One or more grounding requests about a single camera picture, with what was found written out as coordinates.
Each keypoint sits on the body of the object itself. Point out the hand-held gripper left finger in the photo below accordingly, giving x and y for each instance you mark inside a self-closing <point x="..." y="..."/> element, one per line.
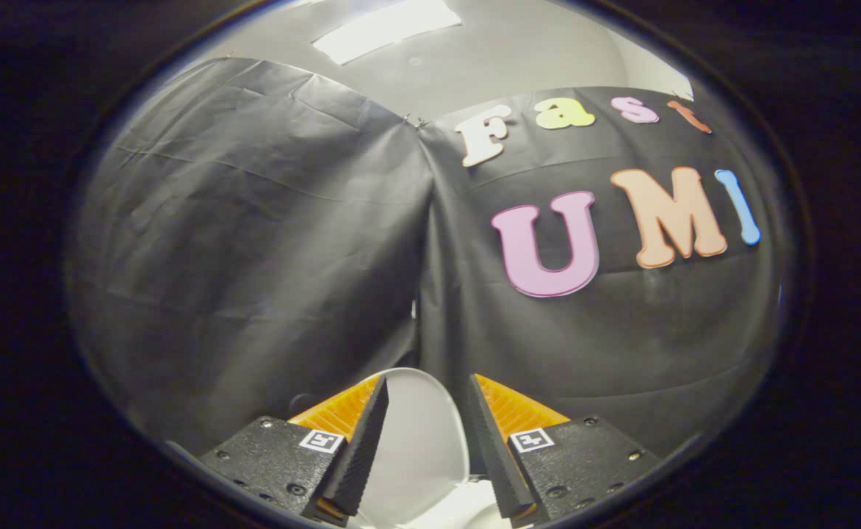
<point x="357" y="463"/>

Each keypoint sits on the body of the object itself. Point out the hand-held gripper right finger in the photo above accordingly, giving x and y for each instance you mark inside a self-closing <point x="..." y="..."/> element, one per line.
<point x="495" y="459"/>

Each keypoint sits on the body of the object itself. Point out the ceiling light panel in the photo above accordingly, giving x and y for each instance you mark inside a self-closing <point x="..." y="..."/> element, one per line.
<point x="386" y="29"/>

